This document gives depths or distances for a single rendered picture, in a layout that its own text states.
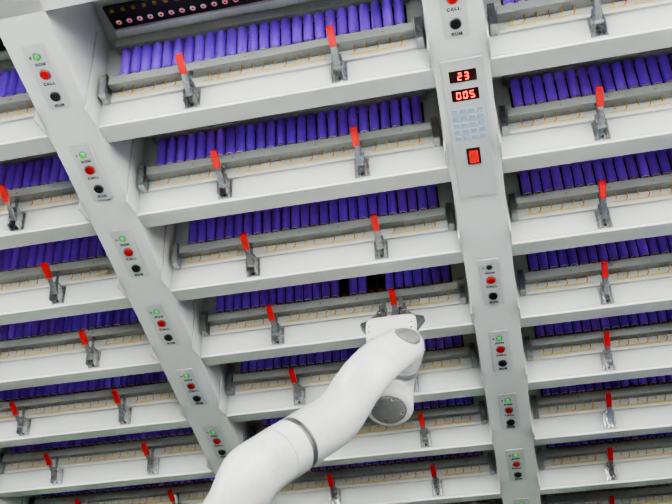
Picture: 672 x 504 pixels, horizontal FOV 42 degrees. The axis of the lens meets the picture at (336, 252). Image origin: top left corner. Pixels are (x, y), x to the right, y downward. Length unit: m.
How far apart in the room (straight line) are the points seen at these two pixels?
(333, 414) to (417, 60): 0.61
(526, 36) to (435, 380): 0.84
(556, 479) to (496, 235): 0.82
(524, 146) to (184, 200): 0.65
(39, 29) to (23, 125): 0.23
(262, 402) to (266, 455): 0.77
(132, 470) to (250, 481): 1.08
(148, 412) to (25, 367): 0.30
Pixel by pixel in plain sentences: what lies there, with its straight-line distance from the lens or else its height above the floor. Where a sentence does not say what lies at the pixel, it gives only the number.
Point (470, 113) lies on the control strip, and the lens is 1.53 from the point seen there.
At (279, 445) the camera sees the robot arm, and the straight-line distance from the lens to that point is 1.33.
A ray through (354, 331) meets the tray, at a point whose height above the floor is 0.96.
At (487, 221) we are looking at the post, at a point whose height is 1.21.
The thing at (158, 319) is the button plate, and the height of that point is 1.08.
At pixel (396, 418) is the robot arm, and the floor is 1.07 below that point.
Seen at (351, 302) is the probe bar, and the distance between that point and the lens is 1.88.
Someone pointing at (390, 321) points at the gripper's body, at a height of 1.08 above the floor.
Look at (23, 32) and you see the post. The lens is 1.57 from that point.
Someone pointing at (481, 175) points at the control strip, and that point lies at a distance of 1.60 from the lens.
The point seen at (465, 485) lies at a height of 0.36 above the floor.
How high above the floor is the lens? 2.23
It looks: 37 degrees down
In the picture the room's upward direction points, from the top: 16 degrees counter-clockwise
